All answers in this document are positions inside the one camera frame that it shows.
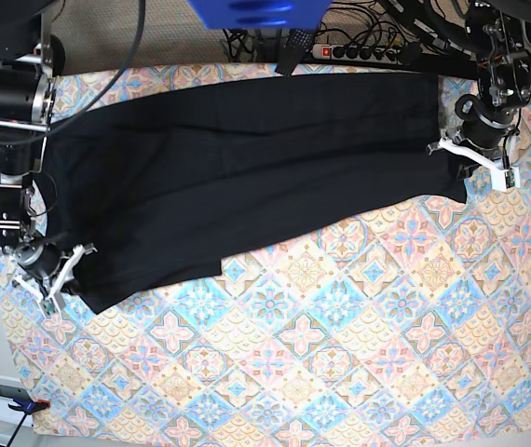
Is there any patterned tablecloth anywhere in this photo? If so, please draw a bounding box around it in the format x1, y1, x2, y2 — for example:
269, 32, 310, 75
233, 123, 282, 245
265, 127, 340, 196
0, 105, 531, 446

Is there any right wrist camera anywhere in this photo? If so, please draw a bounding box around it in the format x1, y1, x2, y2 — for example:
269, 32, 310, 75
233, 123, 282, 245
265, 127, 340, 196
39, 297, 61, 318

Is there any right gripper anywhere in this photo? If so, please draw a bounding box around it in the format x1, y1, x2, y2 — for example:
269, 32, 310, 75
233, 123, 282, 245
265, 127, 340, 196
12, 241, 97, 296

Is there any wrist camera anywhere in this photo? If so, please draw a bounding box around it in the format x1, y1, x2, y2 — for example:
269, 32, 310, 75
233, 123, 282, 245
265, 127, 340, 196
490, 167, 521, 192
39, 297, 61, 318

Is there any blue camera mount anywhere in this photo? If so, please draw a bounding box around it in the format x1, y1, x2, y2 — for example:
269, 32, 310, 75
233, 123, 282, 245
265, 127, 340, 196
189, 0, 332, 30

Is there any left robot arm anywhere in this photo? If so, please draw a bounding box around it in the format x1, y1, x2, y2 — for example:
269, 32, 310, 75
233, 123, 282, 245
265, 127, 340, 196
423, 1, 531, 192

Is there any black perforated bracket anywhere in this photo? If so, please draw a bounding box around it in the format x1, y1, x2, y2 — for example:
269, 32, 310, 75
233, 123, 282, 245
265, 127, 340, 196
275, 29, 316, 76

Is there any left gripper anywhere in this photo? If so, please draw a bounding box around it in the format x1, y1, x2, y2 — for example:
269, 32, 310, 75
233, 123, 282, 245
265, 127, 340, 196
426, 109, 515, 182

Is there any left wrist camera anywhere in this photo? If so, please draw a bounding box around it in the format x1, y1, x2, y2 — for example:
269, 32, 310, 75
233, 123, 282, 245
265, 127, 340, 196
490, 167, 521, 192

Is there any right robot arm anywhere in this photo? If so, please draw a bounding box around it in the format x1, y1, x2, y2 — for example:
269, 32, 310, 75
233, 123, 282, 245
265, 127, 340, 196
0, 1, 91, 300

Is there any white power strip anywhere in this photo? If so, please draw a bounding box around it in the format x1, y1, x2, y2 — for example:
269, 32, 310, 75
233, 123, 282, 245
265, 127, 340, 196
311, 44, 402, 63

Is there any blue clamp lower left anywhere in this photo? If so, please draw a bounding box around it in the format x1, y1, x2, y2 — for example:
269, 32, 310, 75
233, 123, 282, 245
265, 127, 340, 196
7, 398, 50, 415

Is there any black T-shirt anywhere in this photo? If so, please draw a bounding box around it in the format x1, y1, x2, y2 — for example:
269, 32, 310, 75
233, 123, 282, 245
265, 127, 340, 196
35, 73, 467, 313

